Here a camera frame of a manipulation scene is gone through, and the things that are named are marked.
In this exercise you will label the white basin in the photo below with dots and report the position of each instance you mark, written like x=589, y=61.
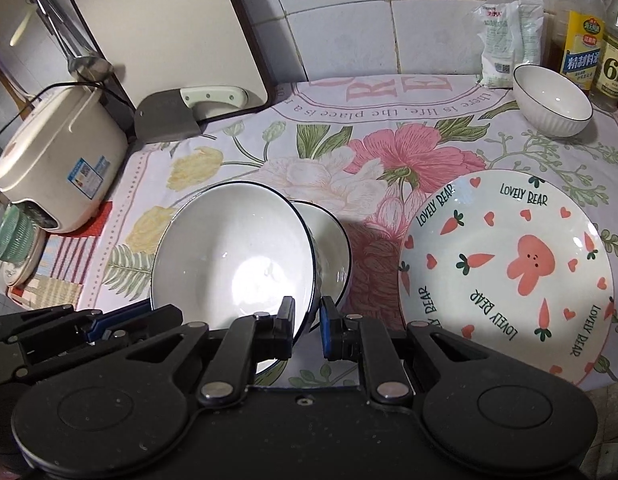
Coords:
x=29, y=270

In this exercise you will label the white rice cooker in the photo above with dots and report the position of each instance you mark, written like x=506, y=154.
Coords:
x=54, y=160

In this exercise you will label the floral tablecloth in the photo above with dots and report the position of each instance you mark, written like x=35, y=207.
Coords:
x=339, y=160

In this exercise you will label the white plastic spoon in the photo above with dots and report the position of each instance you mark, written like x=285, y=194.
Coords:
x=21, y=27

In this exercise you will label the red striped mat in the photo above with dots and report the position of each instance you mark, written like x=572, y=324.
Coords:
x=69, y=260

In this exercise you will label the white ribbed bowl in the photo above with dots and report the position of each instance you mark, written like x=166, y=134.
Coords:
x=229, y=260
x=329, y=250
x=549, y=115

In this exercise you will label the clear bottle with pale label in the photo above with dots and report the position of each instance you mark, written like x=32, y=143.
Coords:
x=614, y=70

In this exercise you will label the white plate with bunny print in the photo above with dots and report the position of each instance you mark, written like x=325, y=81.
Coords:
x=489, y=230

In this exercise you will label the green colander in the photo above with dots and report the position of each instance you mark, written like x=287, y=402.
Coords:
x=16, y=232

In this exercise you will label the yellow label bottle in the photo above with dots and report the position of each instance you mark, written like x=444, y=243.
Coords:
x=581, y=55

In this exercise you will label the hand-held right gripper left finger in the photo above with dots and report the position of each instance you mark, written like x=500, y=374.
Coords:
x=287, y=327

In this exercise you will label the metal ladle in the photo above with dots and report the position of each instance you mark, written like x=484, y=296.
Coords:
x=89, y=65

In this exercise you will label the white salt bag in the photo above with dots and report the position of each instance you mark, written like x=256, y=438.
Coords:
x=499, y=45

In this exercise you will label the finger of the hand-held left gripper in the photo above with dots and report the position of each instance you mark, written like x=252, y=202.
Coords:
x=99, y=327
x=89, y=355

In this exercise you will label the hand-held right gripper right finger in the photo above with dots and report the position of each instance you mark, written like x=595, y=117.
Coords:
x=329, y=332

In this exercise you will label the white cutting board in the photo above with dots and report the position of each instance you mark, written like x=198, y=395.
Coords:
x=164, y=35

